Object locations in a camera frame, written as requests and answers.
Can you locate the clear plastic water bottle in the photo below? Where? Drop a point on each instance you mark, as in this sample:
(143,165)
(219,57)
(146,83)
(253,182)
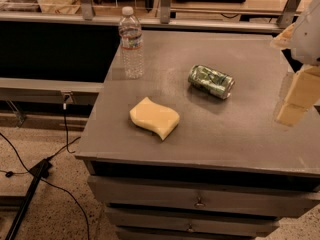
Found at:
(131,43)

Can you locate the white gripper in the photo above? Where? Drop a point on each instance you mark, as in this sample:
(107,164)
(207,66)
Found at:
(308,37)

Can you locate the grey metal rail frame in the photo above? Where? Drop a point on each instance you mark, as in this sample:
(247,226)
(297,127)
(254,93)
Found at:
(49,91)

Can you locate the grey drawer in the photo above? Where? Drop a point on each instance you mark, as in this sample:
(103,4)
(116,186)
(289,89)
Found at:
(190,222)
(204,197)

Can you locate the grey drawer cabinet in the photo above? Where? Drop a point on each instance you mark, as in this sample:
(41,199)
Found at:
(231,142)

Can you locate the green soda can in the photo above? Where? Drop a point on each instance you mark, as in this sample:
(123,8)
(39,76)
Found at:
(211,81)

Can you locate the top grey drawer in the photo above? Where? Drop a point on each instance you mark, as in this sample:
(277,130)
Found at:
(204,197)

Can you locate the black floor bar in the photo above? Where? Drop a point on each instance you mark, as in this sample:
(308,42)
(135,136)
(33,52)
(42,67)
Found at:
(39,171)

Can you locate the yellow wavy sponge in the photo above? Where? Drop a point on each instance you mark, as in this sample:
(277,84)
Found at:
(154,117)

